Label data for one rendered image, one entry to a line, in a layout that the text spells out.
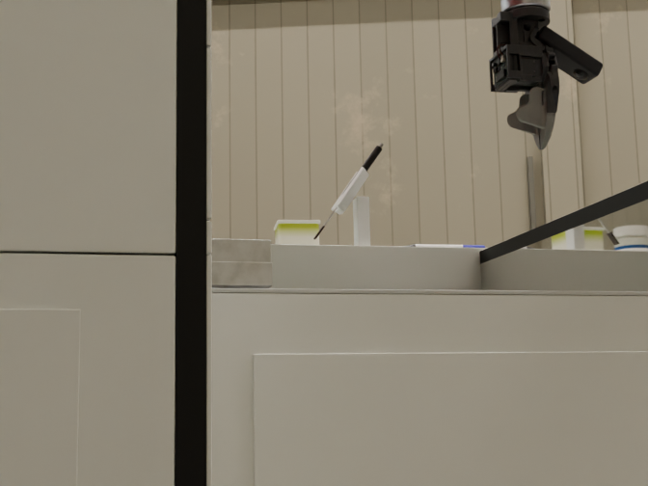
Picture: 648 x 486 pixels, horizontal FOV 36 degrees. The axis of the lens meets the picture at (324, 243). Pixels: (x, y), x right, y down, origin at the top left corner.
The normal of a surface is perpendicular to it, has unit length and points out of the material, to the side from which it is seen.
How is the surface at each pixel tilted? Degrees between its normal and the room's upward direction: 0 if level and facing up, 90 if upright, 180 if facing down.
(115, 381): 90
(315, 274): 90
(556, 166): 90
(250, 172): 90
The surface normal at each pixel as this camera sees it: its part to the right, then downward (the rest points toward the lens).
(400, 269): 0.22, -0.16
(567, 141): -0.07, -0.16
